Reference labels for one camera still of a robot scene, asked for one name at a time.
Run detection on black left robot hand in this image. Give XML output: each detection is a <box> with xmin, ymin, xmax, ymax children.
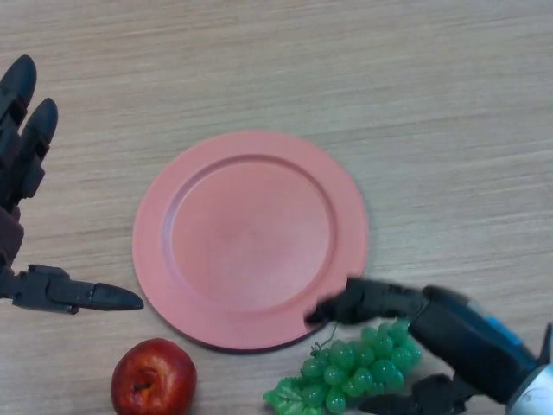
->
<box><xmin>0</xmin><ymin>54</ymin><xmax>145</xmax><ymax>316</ymax></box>

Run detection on pink round plate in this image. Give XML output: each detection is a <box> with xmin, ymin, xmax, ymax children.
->
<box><xmin>132</xmin><ymin>131</ymin><xmax>371</xmax><ymax>356</ymax></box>

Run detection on green grapes bunch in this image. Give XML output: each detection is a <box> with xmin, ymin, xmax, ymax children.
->
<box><xmin>263</xmin><ymin>318</ymin><xmax>423</xmax><ymax>415</ymax></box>

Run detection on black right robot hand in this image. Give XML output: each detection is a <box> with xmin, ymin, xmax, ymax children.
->
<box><xmin>304</xmin><ymin>278</ymin><xmax>541</xmax><ymax>415</ymax></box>

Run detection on red apple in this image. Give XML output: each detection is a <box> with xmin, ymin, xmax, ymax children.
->
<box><xmin>111</xmin><ymin>338</ymin><xmax>198</xmax><ymax>415</ymax></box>

